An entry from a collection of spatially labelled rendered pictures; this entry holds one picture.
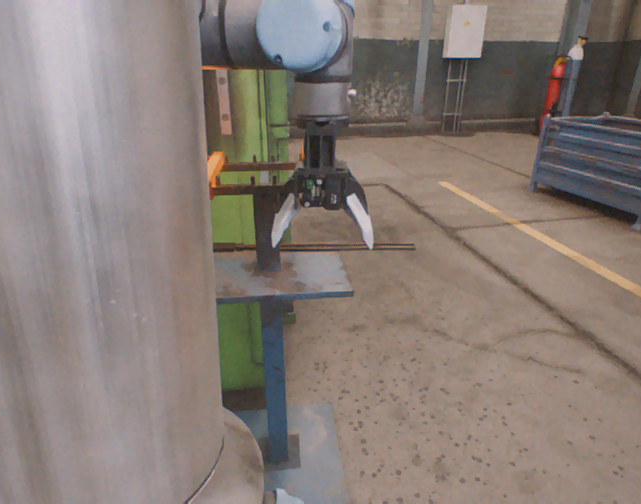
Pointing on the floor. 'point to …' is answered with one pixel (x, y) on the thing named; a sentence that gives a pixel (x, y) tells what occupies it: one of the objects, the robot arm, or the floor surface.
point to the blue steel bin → (600, 161)
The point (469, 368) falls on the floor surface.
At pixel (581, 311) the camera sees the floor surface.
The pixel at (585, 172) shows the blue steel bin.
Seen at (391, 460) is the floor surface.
